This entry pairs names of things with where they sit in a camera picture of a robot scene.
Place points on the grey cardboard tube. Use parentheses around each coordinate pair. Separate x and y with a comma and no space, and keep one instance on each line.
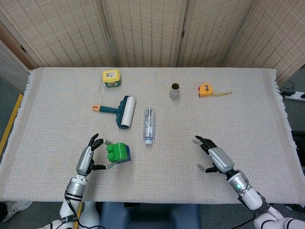
(174,93)

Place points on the white power strip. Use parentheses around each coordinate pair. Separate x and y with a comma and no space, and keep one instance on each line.
(295,95)

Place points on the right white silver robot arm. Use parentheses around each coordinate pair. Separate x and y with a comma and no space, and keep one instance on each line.
(250,198)

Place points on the yellow tape measure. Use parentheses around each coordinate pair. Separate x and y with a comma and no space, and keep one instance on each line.
(206,90)

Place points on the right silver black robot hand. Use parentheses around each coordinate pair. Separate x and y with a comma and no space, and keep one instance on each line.
(220,159)

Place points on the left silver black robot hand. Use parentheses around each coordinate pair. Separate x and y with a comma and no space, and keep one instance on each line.
(84,161)

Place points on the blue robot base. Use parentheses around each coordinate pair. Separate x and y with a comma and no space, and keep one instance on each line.
(150,215)

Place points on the white sneaker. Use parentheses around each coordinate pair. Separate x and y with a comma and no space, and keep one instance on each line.
(17,207)

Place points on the white robot column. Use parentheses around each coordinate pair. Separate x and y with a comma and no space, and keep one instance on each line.
(91,214)

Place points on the clear plastic bottle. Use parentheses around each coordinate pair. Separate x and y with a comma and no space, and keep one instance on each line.
(149,124)

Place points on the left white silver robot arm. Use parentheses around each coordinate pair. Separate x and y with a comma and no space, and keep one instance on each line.
(75,188)

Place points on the yellow lidded green container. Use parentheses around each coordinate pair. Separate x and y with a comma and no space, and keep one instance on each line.
(110,77)

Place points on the beige woven table cloth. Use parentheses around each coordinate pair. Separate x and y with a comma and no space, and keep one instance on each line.
(166,171)

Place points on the woven wooden folding screen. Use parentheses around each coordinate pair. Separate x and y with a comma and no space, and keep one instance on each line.
(147,31)

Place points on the green toy brick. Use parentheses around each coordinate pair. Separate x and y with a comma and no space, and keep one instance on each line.
(116,152)

